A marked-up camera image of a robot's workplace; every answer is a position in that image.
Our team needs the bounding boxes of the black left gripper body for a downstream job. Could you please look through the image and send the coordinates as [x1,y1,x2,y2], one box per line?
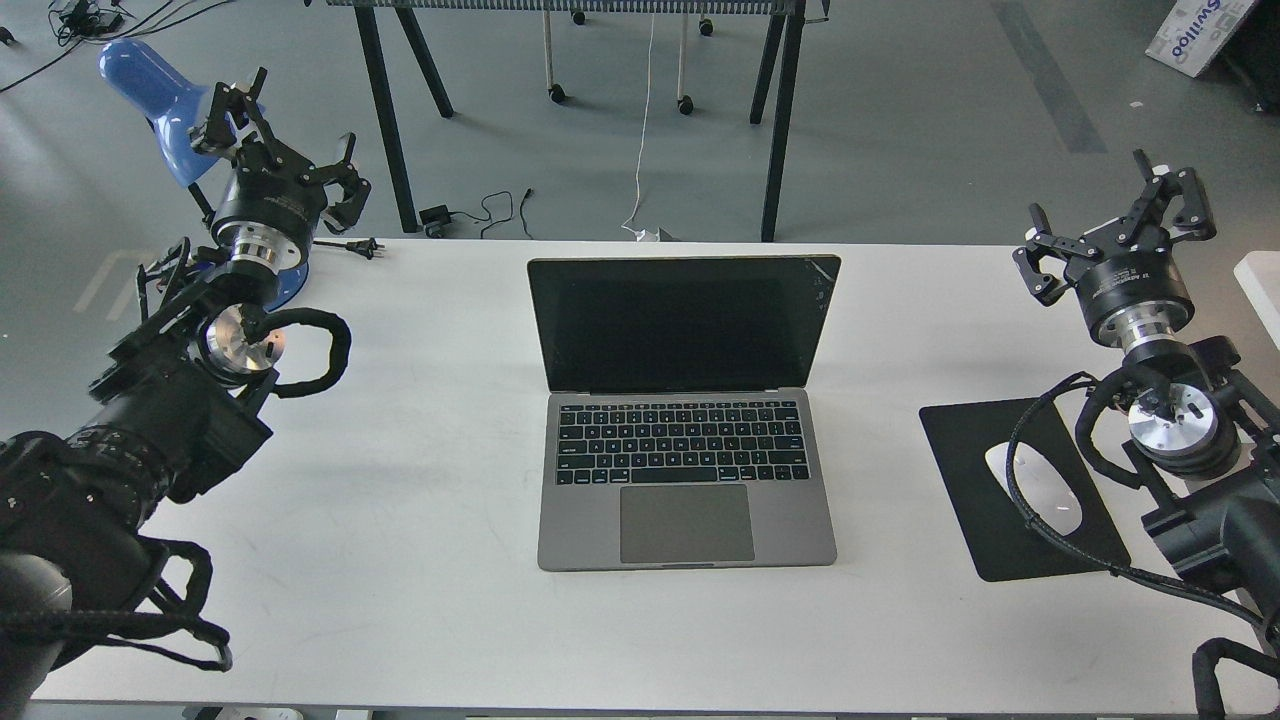
[210,168,326,269]

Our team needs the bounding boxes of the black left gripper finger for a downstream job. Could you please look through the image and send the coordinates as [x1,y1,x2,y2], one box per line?
[300,132,372,234]
[189,67,285,172]

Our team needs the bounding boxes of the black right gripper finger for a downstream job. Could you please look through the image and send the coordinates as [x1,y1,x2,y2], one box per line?
[1012,202,1111,307]
[1116,150,1217,246]

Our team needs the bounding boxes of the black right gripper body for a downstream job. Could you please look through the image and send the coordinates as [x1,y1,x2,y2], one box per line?
[1076,234,1196,348]

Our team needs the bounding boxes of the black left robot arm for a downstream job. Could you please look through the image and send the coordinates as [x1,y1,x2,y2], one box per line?
[1,69,371,719]

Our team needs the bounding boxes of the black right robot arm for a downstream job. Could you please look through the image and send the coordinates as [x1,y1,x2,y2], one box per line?
[993,150,1279,719]

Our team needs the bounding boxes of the black power plug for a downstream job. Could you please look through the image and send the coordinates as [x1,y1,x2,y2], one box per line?
[312,238,387,260]

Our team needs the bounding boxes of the white object at right edge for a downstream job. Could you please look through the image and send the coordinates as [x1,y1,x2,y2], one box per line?
[1233,250,1280,348]

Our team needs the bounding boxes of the cardboard box with blue text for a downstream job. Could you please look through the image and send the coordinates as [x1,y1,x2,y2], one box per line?
[1146,0,1260,78]

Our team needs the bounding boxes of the white computer mouse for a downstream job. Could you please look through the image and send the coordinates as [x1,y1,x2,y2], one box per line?
[1012,443,1083,536]

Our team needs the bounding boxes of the black mouse pad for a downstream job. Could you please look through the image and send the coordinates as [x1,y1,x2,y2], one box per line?
[919,398,1132,582]

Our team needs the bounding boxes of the white rolling cart legs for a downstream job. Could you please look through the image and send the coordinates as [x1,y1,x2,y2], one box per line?
[541,8,716,115]

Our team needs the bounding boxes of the grey open laptop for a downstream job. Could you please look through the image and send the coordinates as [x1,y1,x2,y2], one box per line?
[526,254,841,571]

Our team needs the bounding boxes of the black power adapter with cable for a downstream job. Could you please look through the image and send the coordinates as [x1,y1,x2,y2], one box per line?
[417,187,534,240]

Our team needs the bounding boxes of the black cables on floor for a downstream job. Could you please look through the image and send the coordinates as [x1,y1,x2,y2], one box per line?
[0,0,230,96]

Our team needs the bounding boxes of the white hanging cable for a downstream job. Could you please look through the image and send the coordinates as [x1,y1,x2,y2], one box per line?
[621,12,677,243]

